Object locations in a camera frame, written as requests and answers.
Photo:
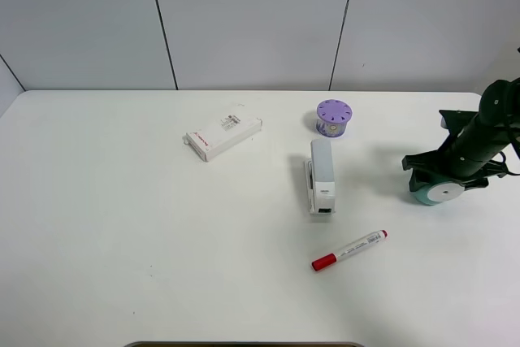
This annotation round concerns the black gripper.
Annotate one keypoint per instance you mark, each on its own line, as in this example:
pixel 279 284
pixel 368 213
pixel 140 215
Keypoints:
pixel 427 166

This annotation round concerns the teal bottle-shaped pencil sharpener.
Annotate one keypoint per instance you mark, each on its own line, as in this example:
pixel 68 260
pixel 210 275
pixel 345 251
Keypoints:
pixel 434 194

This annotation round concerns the white cardboard box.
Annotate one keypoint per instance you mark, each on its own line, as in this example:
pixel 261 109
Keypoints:
pixel 222 133

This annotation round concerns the white marker red cap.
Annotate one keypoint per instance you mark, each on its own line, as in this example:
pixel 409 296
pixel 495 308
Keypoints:
pixel 349 250

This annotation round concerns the white grey stapler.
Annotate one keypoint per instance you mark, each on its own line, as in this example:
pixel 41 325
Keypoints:
pixel 320 180

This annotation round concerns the purple round air freshener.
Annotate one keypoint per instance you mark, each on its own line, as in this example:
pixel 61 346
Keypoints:
pixel 332 117

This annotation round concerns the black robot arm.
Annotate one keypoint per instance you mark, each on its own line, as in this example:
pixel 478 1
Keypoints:
pixel 473 149

